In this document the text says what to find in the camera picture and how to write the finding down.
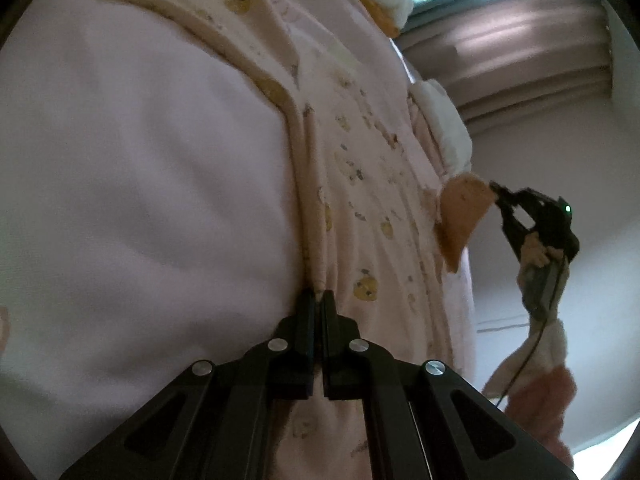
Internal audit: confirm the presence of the peach cartoon print garment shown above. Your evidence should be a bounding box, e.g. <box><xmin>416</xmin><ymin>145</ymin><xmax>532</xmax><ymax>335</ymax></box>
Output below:
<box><xmin>74</xmin><ymin>0</ymin><xmax>499</xmax><ymax>480</ymax></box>

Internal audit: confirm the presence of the pink white fleece sleeve forearm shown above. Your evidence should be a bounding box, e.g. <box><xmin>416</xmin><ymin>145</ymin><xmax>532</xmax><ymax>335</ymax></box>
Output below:
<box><xmin>482</xmin><ymin>259</ymin><xmax>576</xmax><ymax>468</ymax></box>

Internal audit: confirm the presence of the right hand on gripper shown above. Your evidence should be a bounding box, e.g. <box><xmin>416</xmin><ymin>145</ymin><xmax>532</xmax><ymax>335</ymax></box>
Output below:
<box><xmin>518</xmin><ymin>233</ymin><xmax>564</xmax><ymax>282</ymax></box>

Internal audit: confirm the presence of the pink pleated curtain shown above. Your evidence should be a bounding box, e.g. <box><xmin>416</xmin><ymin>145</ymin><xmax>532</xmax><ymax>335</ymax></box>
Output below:
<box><xmin>397</xmin><ymin>0</ymin><xmax>613</xmax><ymax>134</ymax></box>

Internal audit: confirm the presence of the pink animal print bedsheet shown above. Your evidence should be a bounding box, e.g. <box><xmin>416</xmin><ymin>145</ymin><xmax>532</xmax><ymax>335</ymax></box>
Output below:
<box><xmin>1</xmin><ymin>0</ymin><xmax>303</xmax><ymax>479</ymax></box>

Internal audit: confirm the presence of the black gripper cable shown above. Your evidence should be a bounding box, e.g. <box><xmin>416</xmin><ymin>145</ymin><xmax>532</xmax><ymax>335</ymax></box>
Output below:
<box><xmin>494</xmin><ymin>253</ymin><xmax>569</xmax><ymax>406</ymax></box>

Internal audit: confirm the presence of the white wall cable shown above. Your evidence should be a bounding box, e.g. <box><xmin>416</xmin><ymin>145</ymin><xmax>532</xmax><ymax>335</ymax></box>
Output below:
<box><xmin>475</xmin><ymin>320</ymin><xmax>532</xmax><ymax>335</ymax></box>

